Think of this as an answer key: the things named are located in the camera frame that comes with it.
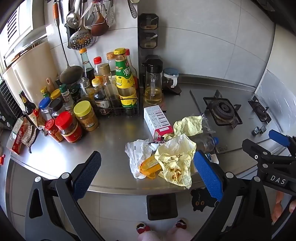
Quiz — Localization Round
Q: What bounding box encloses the small yellow paper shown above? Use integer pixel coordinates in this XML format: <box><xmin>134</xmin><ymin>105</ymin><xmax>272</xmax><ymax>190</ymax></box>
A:
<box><xmin>173</xmin><ymin>115</ymin><xmax>204</xmax><ymax>137</ymax></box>

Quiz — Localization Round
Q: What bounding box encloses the blue lid jar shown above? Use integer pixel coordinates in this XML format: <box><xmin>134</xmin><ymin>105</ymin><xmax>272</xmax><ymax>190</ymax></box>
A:
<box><xmin>38</xmin><ymin>97</ymin><xmax>55</xmax><ymax>121</ymax></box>

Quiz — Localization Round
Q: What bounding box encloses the steel ladle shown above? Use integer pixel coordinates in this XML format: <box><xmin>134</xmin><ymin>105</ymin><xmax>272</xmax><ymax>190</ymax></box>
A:
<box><xmin>66</xmin><ymin>0</ymin><xmax>81</xmax><ymax>29</ymax></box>

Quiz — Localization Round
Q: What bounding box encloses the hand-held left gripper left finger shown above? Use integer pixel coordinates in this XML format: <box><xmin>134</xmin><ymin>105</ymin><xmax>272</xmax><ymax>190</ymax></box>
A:
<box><xmin>24</xmin><ymin>151</ymin><xmax>104</xmax><ymax>241</ymax></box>

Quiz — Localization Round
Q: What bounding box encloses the small red lid jar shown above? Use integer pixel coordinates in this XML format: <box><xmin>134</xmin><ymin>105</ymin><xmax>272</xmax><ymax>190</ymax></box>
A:
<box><xmin>44</xmin><ymin>119</ymin><xmax>65</xmax><ymax>142</ymax></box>

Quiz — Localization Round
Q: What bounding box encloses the black cat floor mat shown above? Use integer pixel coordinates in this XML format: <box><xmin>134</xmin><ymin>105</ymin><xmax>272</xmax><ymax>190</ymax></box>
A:
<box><xmin>190</xmin><ymin>187</ymin><xmax>218</xmax><ymax>212</ymax></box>

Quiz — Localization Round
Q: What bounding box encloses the orange snack packet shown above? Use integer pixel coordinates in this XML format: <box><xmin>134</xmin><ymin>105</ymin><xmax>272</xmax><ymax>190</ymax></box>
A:
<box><xmin>138</xmin><ymin>155</ymin><xmax>163</xmax><ymax>179</ymax></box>

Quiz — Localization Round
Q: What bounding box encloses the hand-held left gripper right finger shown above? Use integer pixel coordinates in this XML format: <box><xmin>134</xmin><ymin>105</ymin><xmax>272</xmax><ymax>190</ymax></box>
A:
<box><xmin>192</xmin><ymin>150</ymin><xmax>272</xmax><ymax>241</ymax></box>

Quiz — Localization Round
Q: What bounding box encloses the orange cap bottle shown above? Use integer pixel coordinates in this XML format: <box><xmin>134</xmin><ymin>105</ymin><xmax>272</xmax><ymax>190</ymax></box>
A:
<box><xmin>106</xmin><ymin>52</ymin><xmax>116</xmax><ymax>73</ymax></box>

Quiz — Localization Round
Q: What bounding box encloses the wire masher utensil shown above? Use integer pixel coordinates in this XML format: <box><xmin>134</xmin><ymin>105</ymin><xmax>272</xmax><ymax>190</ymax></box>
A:
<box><xmin>84</xmin><ymin>4</ymin><xmax>108</xmax><ymax>26</ymax></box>

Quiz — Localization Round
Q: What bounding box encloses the black appliance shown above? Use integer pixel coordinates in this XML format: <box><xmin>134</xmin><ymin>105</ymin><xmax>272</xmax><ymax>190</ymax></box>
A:
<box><xmin>0</xmin><ymin>78</ymin><xmax>24</xmax><ymax>123</ymax></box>

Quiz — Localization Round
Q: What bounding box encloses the pink and white carton box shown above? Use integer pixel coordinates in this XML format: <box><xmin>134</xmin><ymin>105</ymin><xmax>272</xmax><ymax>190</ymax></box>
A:
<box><xmin>143</xmin><ymin>105</ymin><xmax>174</xmax><ymax>142</ymax></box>

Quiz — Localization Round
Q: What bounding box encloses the red cap clear bottle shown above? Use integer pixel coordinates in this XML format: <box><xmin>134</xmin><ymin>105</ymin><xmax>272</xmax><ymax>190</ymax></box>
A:
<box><xmin>93</xmin><ymin>57</ymin><xmax>103</xmax><ymax>78</ymax></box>

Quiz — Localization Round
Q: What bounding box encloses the steel perforated skimmer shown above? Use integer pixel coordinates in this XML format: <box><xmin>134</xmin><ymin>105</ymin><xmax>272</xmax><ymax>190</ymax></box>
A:
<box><xmin>68</xmin><ymin>22</ymin><xmax>97</xmax><ymax>50</ymax></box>

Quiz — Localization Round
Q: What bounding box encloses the orange handled utensil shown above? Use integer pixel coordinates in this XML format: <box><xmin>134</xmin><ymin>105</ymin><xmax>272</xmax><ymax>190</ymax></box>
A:
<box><xmin>52</xmin><ymin>1</ymin><xmax>60</xmax><ymax>24</ymax></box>

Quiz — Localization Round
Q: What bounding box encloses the clear plastic wrapper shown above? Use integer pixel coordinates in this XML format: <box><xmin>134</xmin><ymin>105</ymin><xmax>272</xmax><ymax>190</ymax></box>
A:
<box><xmin>199</xmin><ymin>112</ymin><xmax>216</xmax><ymax>139</ymax></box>

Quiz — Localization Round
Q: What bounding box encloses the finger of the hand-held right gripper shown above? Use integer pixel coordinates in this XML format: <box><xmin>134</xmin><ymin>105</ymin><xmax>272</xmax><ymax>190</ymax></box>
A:
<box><xmin>242</xmin><ymin>138</ymin><xmax>296</xmax><ymax>164</ymax></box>
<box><xmin>269</xmin><ymin>129</ymin><xmax>296</xmax><ymax>157</ymax></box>

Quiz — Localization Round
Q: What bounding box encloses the steel gas stove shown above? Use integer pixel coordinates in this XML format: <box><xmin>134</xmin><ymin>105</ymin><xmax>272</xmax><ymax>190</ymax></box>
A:
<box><xmin>190</xmin><ymin>89</ymin><xmax>285</xmax><ymax>154</ymax></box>

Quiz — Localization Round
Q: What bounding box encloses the red label sauce bottle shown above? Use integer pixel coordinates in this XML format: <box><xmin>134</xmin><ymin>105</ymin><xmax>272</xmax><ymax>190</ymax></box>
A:
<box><xmin>125</xmin><ymin>49</ymin><xmax>137</xmax><ymax>78</ymax></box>

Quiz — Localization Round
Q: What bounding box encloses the louvred window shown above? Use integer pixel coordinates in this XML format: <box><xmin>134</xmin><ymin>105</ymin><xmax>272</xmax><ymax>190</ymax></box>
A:
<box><xmin>0</xmin><ymin>6</ymin><xmax>47</xmax><ymax>68</ymax></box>

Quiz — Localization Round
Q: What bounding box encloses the large red lid jar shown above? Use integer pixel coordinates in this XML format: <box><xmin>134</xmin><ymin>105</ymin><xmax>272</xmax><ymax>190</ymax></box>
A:
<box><xmin>55</xmin><ymin>111</ymin><xmax>83</xmax><ymax>143</ymax></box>

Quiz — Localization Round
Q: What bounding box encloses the tall dark soy sauce bottle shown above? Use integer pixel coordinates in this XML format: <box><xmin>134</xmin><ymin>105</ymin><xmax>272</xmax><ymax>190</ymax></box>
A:
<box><xmin>80</xmin><ymin>48</ymin><xmax>95</xmax><ymax>81</ymax></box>

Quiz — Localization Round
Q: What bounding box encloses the large printed yellow paper wrapper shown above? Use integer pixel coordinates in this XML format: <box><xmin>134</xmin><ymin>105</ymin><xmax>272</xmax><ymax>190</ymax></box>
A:
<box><xmin>154</xmin><ymin>133</ymin><xmax>197</xmax><ymax>189</ymax></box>

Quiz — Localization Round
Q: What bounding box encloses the small white blue packet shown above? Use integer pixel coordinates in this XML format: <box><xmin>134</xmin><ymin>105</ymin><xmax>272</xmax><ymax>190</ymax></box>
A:
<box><xmin>206</xmin><ymin>153</ymin><xmax>220</xmax><ymax>164</ymax></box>

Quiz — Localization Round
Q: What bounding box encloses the black trash bin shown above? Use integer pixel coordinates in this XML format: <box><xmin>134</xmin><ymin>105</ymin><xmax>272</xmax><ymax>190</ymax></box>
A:
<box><xmin>146</xmin><ymin>192</ymin><xmax>178</xmax><ymax>221</ymax></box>

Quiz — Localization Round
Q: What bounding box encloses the silver foil splash guard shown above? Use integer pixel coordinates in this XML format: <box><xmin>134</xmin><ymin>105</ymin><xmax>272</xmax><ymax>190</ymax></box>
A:
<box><xmin>255</xmin><ymin>69</ymin><xmax>296</xmax><ymax>139</ymax></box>

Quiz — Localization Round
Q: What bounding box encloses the yellow cap dark sauce bottle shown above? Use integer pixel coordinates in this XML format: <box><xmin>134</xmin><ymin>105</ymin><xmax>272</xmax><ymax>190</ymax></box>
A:
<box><xmin>92</xmin><ymin>78</ymin><xmax>110</xmax><ymax>110</ymax></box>

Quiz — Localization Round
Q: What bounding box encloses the glass jar grey-blue lid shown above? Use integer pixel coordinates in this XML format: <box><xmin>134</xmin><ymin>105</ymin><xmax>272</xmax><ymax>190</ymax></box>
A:
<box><xmin>162</xmin><ymin>68</ymin><xmax>180</xmax><ymax>90</ymax></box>

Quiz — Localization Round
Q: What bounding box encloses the glass cruet silver cap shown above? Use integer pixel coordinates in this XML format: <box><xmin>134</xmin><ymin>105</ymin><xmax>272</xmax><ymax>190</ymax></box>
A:
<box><xmin>80</xmin><ymin>77</ymin><xmax>93</xmax><ymax>102</ymax></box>

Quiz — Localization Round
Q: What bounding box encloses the clear plastic bottle blue cap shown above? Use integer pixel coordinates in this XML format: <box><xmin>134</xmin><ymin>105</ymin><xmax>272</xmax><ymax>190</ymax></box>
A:
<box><xmin>190</xmin><ymin>135</ymin><xmax>220</xmax><ymax>154</ymax></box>

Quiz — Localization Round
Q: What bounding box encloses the black long-handled ladle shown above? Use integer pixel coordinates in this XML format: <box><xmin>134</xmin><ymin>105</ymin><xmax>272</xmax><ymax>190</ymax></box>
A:
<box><xmin>54</xmin><ymin>16</ymin><xmax>84</xmax><ymax>85</ymax></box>

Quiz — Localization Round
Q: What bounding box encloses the green cap spice bottle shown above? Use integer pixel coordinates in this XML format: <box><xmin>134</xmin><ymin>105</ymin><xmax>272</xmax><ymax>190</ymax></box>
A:
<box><xmin>59</xmin><ymin>84</ymin><xmax>73</xmax><ymax>105</ymax></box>

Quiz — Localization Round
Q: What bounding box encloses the black lid jar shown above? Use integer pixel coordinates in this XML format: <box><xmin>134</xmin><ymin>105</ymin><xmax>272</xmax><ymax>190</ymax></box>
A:
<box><xmin>49</xmin><ymin>98</ymin><xmax>65</xmax><ymax>118</ymax></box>

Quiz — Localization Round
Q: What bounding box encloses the black wall spice box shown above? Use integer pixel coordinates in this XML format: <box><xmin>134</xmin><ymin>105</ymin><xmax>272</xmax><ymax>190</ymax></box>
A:
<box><xmin>138</xmin><ymin>13</ymin><xmax>159</xmax><ymax>32</ymax></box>
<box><xmin>138</xmin><ymin>32</ymin><xmax>159</xmax><ymax>50</ymax></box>

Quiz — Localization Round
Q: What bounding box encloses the beige cutting board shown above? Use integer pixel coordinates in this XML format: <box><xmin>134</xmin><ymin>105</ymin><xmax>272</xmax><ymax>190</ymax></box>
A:
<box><xmin>11</xmin><ymin>42</ymin><xmax>60</xmax><ymax>110</ymax></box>

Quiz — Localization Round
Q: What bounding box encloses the dark glass bottle red label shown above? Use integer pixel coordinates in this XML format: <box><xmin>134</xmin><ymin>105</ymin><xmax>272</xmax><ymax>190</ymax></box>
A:
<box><xmin>18</xmin><ymin>90</ymin><xmax>39</xmax><ymax>127</ymax></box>

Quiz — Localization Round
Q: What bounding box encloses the glass oil dispenser black lid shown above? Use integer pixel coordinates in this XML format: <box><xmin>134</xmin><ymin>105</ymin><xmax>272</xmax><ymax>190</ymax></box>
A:
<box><xmin>142</xmin><ymin>59</ymin><xmax>164</xmax><ymax>105</ymax></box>

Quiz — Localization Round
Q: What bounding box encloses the person's right hand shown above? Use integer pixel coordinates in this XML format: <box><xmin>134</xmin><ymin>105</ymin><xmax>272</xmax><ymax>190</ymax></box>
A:
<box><xmin>271</xmin><ymin>192</ymin><xmax>296</xmax><ymax>224</ymax></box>

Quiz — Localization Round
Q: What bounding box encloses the yellow lid spice jar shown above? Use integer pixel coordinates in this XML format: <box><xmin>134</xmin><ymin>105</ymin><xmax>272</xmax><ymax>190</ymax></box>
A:
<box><xmin>73</xmin><ymin>100</ymin><xmax>99</xmax><ymax>132</ymax></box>

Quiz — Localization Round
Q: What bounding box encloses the brown wooden spoon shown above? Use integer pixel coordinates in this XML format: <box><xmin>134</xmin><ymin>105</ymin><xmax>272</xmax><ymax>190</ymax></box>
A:
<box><xmin>90</xmin><ymin>10</ymin><xmax>110</xmax><ymax>37</ymax></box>

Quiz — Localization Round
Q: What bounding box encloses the steel slotted spatula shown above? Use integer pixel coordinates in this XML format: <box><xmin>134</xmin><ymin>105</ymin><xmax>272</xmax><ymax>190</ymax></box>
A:
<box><xmin>106</xmin><ymin>0</ymin><xmax>115</xmax><ymax>26</ymax></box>

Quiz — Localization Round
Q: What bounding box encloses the gold cap glass bottle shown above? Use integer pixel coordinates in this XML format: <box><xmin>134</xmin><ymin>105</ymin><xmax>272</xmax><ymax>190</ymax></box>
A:
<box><xmin>99</xmin><ymin>63</ymin><xmax>119</xmax><ymax>107</ymax></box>

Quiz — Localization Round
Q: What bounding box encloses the small dark jar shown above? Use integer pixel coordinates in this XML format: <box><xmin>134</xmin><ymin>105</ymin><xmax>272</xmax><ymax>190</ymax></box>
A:
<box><xmin>69</xmin><ymin>86</ymin><xmax>80</xmax><ymax>103</ymax></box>

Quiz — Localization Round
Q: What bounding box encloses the red and white snack box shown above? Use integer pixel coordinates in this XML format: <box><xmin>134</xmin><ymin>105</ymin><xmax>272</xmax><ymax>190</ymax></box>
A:
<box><xmin>6</xmin><ymin>116</ymin><xmax>32</xmax><ymax>155</ymax></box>

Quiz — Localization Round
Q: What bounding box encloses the black wire basket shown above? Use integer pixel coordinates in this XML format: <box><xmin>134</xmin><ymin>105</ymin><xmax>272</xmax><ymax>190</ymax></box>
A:
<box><xmin>91</xmin><ymin>88</ymin><xmax>141</xmax><ymax>117</ymax></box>

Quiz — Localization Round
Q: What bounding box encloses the white plastic packaging bag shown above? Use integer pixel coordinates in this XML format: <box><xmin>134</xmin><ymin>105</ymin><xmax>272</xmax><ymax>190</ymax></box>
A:
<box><xmin>125</xmin><ymin>138</ymin><xmax>154</xmax><ymax>179</ymax></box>

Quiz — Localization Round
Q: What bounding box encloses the large green label seasoning bottle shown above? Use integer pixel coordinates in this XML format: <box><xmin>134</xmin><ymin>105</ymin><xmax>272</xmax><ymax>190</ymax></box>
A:
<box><xmin>113</xmin><ymin>48</ymin><xmax>138</xmax><ymax>110</ymax></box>

